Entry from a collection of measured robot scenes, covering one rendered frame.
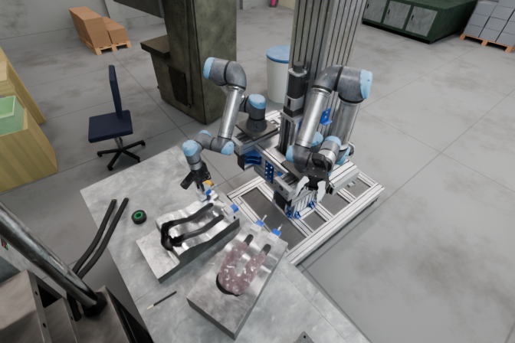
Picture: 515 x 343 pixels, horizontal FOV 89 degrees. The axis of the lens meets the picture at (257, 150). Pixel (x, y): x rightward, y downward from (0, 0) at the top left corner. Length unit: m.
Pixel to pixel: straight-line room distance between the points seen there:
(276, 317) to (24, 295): 0.95
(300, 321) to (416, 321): 1.28
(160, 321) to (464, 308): 2.18
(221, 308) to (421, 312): 1.68
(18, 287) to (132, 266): 0.58
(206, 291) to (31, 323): 0.61
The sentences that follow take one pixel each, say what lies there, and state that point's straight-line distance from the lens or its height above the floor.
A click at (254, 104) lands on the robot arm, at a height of 1.25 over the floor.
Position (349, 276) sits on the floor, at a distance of 2.48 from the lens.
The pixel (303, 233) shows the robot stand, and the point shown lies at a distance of 2.30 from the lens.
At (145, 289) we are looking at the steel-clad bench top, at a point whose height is 0.80.
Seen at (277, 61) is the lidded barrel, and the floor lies 0.67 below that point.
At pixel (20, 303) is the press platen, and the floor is 1.29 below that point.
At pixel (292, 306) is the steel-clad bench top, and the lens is 1.45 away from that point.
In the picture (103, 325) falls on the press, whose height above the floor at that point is 0.79.
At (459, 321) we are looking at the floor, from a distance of 2.72.
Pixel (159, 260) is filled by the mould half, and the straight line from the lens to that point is 1.52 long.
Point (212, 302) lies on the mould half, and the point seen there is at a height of 0.91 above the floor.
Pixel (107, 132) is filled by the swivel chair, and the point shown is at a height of 0.47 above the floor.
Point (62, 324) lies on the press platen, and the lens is 1.36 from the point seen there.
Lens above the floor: 2.17
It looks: 42 degrees down
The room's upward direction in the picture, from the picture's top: 2 degrees clockwise
